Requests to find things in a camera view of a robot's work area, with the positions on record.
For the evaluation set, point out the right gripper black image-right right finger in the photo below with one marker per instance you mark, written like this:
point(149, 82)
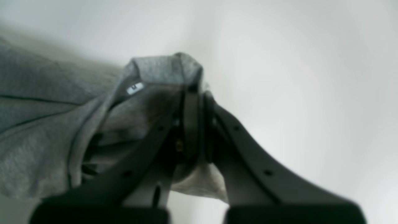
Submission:
point(260, 190)

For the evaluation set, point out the grey T-shirt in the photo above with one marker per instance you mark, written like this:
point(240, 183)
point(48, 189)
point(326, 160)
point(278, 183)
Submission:
point(51, 112)

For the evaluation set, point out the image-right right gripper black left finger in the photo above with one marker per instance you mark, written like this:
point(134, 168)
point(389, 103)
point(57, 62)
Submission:
point(134, 191)

